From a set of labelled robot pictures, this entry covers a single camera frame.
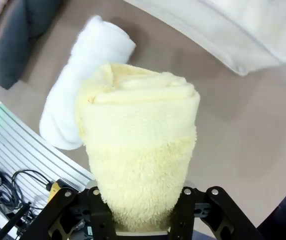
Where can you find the white towel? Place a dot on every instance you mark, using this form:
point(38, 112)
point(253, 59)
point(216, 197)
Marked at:
point(83, 75)

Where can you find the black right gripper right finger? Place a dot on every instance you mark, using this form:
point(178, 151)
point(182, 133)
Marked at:
point(188, 215)

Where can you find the small cream fabric basket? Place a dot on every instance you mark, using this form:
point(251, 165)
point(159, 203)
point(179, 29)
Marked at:
point(233, 30)

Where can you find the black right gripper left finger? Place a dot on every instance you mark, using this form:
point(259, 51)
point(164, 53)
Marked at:
point(98, 215)

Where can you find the yellow plastic connector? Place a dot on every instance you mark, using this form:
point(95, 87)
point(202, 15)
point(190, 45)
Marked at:
point(55, 188)

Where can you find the rolled grey towel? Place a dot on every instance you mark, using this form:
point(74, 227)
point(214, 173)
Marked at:
point(10, 50)

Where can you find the thin black rod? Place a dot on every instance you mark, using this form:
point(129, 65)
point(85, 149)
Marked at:
point(15, 220)

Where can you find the aluminium slotted frame rail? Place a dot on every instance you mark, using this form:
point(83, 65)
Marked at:
point(20, 147)

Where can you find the yellow towel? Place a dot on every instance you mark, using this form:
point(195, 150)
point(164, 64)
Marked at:
point(138, 140)

